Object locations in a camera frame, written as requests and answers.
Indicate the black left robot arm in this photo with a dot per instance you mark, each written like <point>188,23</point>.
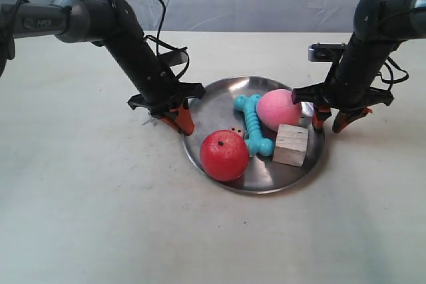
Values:
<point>146,60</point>

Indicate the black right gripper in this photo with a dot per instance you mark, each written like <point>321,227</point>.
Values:
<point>353,97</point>

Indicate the red toy apple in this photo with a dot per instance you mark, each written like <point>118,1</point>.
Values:
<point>224,155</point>

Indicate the small wooden die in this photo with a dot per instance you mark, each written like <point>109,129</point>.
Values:
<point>238,130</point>

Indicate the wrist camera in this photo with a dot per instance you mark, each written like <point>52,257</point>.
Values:
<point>321,52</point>
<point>174,57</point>

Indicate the pink toy peach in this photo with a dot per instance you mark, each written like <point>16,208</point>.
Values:
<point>276,107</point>

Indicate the wooden cube block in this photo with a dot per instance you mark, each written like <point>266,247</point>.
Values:
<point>291,145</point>

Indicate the turquoise toy bone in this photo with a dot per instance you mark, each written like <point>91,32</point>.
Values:
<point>256,143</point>

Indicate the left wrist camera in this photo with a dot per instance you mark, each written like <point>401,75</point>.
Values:
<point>174,57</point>

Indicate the pencil X mark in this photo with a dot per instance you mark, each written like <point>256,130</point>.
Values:
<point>151,121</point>

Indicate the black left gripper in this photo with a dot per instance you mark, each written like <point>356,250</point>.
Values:
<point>167,99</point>

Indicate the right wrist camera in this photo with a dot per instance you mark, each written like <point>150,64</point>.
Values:
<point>321,52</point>

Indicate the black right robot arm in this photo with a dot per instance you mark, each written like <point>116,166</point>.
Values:
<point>379,28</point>

